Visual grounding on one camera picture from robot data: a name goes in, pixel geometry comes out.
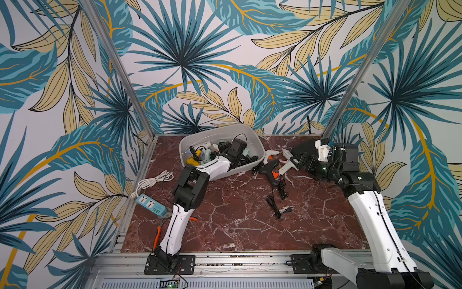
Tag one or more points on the black plastic tool case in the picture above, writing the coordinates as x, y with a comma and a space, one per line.
307, 147

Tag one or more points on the light blue power strip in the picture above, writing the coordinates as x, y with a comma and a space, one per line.
152, 205

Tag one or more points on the grey plastic storage box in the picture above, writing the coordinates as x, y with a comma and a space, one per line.
227, 133

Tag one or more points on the yellow glue gun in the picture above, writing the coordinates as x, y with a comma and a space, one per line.
194, 160

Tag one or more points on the white blue-trigger glue gun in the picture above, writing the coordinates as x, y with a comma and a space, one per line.
211, 146

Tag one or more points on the small white orange-trigger glue gun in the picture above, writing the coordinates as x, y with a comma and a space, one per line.
269, 154

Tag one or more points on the black orange-trigger glue gun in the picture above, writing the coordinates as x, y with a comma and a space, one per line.
268, 171

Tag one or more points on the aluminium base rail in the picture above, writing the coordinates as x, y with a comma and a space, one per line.
212, 270

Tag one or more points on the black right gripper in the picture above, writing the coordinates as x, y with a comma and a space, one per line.
307, 161

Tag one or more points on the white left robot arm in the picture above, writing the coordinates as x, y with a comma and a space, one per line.
188, 195

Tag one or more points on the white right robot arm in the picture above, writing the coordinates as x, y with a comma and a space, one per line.
393, 268

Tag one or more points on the large white pink-trigger glue gun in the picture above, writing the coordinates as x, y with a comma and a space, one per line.
291, 162

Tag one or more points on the orange handled pliers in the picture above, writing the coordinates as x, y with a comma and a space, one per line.
158, 234

